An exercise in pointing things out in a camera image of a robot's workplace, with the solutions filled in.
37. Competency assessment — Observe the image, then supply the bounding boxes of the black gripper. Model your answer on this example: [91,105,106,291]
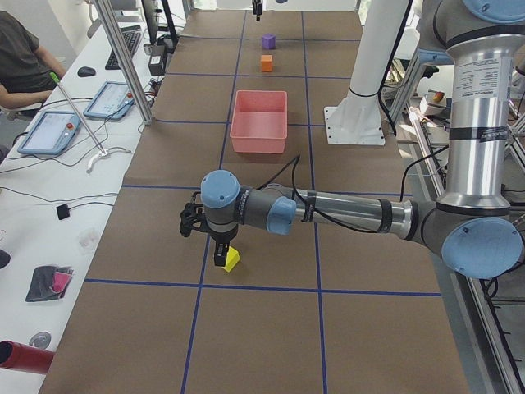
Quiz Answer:
[252,0,263,21]
[210,229,238,268]

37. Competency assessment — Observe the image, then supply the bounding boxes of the yellow foam block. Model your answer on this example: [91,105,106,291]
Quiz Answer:
[223,246,240,273]

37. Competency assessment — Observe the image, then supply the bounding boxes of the purple foam block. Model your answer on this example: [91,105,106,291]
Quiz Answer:
[261,33,276,50]

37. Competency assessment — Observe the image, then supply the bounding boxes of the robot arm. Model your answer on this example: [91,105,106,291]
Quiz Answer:
[198,1,524,279]

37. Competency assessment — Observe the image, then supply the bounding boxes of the pink plastic bin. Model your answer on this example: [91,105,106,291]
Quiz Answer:
[230,90,288,154]

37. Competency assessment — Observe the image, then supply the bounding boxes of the orange foam block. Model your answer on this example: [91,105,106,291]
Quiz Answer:
[260,54,273,72]

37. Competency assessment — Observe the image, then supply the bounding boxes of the black power adapter box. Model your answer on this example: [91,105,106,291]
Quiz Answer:
[148,45,167,76]

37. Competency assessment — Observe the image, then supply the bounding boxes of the black keyboard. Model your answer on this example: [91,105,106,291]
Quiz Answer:
[104,25,143,71]

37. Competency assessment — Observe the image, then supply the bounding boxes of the small black square device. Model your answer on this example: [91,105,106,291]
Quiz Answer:
[56,204,71,221]

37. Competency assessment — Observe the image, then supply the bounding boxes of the far blue teach pendant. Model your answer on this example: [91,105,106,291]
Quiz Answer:
[83,81,134,121]

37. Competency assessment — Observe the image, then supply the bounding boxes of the blue teach pendant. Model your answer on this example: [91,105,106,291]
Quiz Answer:
[17,112,80,155]
[83,81,134,121]

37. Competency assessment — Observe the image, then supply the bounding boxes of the grey and pink cloth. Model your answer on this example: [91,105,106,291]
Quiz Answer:
[25,265,74,302]

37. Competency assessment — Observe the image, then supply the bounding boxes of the black computer mouse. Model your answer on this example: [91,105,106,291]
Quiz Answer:
[77,66,96,78]

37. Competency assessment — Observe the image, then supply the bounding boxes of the near blue teach pendant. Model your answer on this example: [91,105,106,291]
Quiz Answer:
[17,112,80,155]

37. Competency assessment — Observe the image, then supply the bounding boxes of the metal rod with green tip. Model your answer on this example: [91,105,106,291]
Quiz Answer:
[48,71,132,174]

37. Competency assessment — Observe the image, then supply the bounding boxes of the red cylinder bottle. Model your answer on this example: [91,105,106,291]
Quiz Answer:
[1,341,55,374]

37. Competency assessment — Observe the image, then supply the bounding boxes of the seated person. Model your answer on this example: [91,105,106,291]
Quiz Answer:
[1,11,66,110]

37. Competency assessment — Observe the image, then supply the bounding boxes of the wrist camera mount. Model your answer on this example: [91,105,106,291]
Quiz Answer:
[179,191,209,237]

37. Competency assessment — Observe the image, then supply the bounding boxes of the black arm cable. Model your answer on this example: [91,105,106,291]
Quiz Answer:
[262,154,450,235]

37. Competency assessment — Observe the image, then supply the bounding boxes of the white camera stand column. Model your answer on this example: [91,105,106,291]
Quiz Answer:
[324,0,412,146]

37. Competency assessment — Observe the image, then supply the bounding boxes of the aluminium frame post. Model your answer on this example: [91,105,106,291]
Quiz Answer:
[94,0,153,126]

